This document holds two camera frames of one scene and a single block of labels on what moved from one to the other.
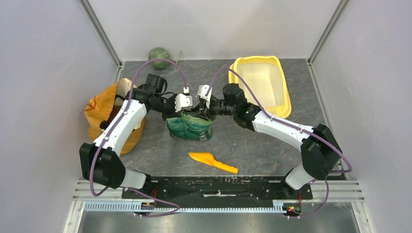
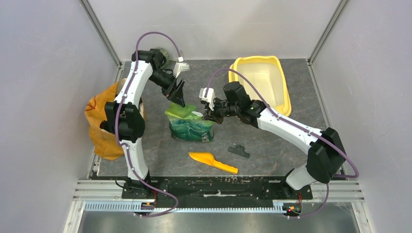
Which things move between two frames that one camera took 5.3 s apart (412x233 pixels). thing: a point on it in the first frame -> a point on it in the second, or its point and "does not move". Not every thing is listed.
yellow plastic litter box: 266,75 does not move
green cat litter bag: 188,126 does not move
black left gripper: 172,114 -> 178,97
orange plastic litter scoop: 208,158 does not move
